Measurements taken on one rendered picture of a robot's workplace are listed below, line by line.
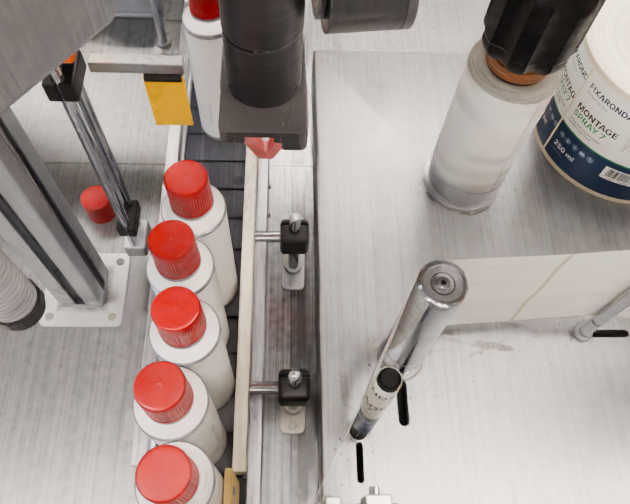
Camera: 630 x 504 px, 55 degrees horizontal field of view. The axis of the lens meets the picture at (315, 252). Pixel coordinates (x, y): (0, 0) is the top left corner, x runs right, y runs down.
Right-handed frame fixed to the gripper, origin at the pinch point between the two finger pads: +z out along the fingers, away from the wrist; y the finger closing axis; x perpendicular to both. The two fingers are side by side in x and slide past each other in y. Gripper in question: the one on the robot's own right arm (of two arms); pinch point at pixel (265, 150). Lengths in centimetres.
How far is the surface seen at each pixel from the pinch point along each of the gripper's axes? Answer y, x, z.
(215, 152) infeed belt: 9.6, 6.2, 13.7
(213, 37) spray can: 11.3, 5.1, -2.2
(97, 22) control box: -14.4, 5.8, -27.6
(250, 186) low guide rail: 2.7, 1.8, 10.1
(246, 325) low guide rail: -13.0, 1.7, 10.1
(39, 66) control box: -16.8, 7.5, -27.7
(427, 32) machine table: 35.0, -22.6, 18.4
